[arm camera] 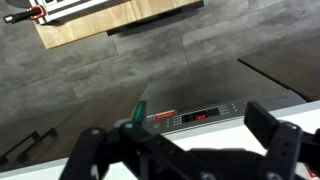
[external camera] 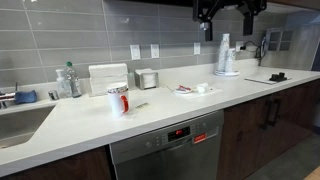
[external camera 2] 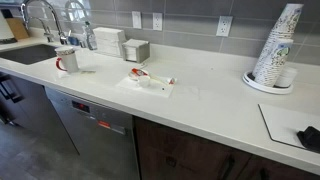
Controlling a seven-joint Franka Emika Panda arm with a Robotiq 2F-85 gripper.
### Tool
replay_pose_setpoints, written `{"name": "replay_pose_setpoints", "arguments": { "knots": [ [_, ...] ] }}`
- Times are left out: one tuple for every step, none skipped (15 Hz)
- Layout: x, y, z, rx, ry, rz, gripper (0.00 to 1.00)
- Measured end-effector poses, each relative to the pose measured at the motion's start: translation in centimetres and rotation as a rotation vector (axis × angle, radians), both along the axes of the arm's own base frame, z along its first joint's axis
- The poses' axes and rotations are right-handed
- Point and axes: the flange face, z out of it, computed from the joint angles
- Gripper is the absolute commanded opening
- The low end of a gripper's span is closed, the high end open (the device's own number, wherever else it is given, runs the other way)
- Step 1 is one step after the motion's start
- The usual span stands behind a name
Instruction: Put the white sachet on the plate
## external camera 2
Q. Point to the black block object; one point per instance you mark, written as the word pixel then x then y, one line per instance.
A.
pixel 310 138

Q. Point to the wooden cutting board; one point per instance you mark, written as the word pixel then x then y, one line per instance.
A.
pixel 17 28

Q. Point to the short printed paper cup stack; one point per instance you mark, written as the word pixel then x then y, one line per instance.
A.
pixel 273 63

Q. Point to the small red packet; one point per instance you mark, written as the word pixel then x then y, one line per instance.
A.
pixel 172 81

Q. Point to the small chrome tap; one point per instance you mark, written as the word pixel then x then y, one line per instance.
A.
pixel 47 31

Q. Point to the round white tray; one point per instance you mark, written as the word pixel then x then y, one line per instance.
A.
pixel 253 84

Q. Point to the white wall switch plate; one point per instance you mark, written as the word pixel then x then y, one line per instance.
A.
pixel 136 20

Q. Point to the blue sponge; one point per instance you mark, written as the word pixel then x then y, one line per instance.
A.
pixel 73 41

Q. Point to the red white small object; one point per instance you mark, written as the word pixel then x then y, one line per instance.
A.
pixel 135 76

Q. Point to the kitchen sink basin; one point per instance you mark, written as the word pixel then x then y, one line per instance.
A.
pixel 28 54

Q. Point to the stainless steel dishwasher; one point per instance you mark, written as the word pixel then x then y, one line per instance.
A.
pixel 96 140

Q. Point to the dark wood sink cabinet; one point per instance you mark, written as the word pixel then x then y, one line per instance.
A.
pixel 30 110

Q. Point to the chrome arched faucet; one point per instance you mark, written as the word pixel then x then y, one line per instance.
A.
pixel 55 15

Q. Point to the tall printed paper cup stack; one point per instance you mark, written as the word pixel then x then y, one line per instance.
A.
pixel 288 20

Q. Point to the white paper napkin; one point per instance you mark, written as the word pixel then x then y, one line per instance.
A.
pixel 156 89

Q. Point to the white cup lid stack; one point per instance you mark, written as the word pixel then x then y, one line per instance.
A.
pixel 287 77

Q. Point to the red sachet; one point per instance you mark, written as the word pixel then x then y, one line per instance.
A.
pixel 138 71

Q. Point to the white wall outlet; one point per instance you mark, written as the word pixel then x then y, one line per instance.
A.
pixel 224 26
pixel 157 21

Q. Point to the white paper towel stack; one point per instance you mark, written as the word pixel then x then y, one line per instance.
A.
pixel 108 41

